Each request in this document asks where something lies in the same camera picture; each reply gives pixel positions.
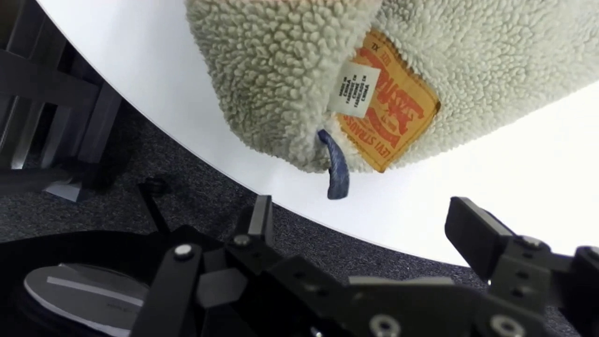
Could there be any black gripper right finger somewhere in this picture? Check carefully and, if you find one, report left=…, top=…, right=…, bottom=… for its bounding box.
left=445, top=197, right=599, bottom=313

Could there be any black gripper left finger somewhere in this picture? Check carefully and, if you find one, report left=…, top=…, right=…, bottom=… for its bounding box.
left=228, top=195, right=350, bottom=308

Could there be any black office chair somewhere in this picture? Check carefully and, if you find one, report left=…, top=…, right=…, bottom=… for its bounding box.
left=0, top=175, right=263, bottom=337

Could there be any denim coat with sherpa lining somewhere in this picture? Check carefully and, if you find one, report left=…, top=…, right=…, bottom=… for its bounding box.
left=185, top=0, right=599, bottom=199

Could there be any white round table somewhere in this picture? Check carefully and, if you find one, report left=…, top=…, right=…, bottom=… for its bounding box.
left=35, top=0, right=599, bottom=265

